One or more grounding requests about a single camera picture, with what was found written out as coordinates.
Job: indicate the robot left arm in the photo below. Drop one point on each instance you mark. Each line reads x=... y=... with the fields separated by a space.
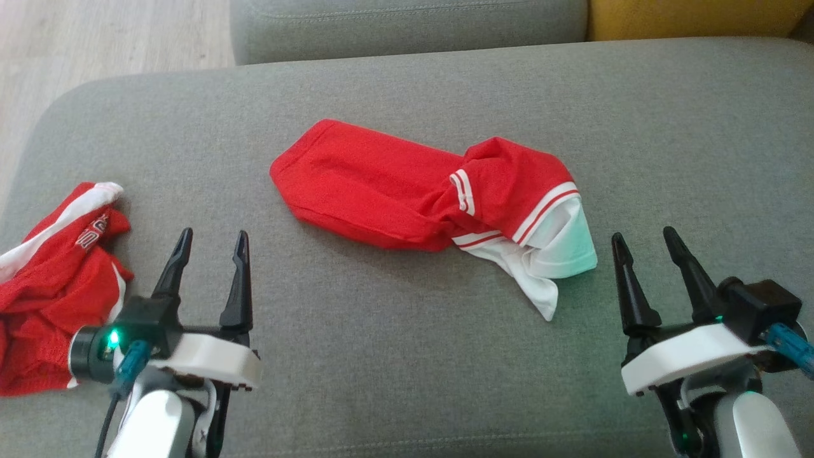
x=156 y=426

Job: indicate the red white v-neck shirt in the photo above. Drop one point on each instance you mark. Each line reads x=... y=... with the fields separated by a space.
x=356 y=184

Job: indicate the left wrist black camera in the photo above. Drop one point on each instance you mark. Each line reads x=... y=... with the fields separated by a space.
x=143 y=324

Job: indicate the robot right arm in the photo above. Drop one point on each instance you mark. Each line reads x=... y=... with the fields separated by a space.
x=757 y=426

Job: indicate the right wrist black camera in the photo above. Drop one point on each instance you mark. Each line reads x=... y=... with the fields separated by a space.
x=760 y=308

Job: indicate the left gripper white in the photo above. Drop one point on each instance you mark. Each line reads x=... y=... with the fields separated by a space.
x=210 y=362

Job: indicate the red mesh shorts white trim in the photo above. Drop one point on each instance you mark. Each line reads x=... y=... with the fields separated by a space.
x=44 y=305

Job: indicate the yellow sofa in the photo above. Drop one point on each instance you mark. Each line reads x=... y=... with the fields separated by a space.
x=687 y=19

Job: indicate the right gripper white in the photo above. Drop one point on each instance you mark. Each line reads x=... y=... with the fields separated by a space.
x=687 y=359

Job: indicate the wrist black camera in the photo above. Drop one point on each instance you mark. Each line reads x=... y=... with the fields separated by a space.
x=760 y=308
x=143 y=324

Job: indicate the large grey sofa seat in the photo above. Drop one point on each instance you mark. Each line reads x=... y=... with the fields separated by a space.
x=407 y=381

